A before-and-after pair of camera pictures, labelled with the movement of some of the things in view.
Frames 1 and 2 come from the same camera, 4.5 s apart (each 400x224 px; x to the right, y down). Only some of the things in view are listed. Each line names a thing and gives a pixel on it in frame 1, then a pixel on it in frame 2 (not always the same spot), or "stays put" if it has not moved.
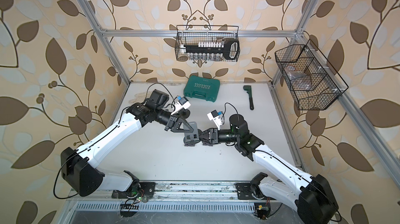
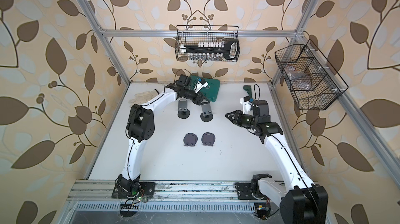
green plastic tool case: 202,88 stays put
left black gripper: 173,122 → 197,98
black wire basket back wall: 207,43 stays put
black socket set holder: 213,51 stays put
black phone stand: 183,112 stays put
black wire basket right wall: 312,82 stays put
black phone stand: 190,138 → 207,115
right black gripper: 213,137 → 237,120
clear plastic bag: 299,81 stays put
